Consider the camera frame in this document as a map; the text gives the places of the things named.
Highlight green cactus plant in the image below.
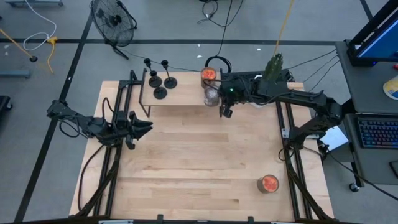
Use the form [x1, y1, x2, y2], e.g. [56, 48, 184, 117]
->
[264, 52, 284, 82]

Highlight grey desk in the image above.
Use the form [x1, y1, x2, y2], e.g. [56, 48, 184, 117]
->
[335, 39, 398, 186]

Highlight black tangled floor cable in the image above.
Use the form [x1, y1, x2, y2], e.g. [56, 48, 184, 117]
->
[197, 0, 219, 25]

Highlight black left base cable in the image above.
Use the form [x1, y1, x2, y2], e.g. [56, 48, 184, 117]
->
[76, 143, 106, 213]

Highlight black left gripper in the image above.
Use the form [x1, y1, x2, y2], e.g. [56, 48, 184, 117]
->
[105, 111, 154, 147]

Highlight yellow hanging cable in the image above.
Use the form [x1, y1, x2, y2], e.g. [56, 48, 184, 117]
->
[272, 0, 295, 57]

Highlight black candlestick holder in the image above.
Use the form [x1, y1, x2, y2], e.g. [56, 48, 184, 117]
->
[143, 58, 163, 88]
[149, 70, 168, 100]
[160, 60, 178, 90]

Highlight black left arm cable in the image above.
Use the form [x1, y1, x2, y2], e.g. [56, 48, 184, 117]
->
[101, 96, 115, 118]

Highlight grey floor bar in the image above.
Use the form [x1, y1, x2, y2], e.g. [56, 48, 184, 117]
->
[0, 70, 32, 79]
[4, 0, 64, 7]

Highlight black right base cable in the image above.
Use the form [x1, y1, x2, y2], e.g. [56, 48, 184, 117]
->
[323, 146, 398, 202]

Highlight black floor cables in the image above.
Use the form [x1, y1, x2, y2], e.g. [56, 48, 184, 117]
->
[287, 49, 340, 93]

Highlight black coiled floor cable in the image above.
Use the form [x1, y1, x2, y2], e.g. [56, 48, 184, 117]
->
[204, 0, 234, 73]

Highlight black computer monitor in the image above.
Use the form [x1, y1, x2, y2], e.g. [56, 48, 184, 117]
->
[346, 0, 398, 67]

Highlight yellow extension cable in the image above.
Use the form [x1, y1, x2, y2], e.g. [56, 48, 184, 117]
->
[46, 36, 59, 75]

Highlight black keyboard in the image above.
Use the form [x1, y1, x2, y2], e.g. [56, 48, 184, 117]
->
[221, 70, 290, 82]

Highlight black floor fan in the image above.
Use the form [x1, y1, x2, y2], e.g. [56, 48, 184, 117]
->
[89, 0, 138, 60]

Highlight glass candle jar orange wax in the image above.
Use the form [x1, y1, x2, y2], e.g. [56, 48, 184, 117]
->
[200, 67, 218, 89]
[256, 174, 280, 194]

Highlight white floor cable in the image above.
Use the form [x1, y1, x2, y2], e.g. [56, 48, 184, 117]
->
[23, 0, 58, 52]

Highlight yellow and blue round pad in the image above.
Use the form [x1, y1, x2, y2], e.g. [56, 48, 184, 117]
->
[382, 74, 398, 101]

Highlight orange strap with black weight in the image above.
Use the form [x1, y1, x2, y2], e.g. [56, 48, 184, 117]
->
[0, 28, 39, 63]

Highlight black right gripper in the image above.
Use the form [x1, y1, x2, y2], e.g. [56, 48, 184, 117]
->
[217, 77, 261, 108]

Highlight backlit rainbow keyboard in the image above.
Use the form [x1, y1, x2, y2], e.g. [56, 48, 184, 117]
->
[357, 118, 398, 149]

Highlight black base cable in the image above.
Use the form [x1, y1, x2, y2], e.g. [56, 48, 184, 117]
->
[323, 146, 398, 202]
[76, 143, 106, 213]

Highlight glass candle jar pale wax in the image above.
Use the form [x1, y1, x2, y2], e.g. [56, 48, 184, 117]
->
[203, 86, 221, 108]

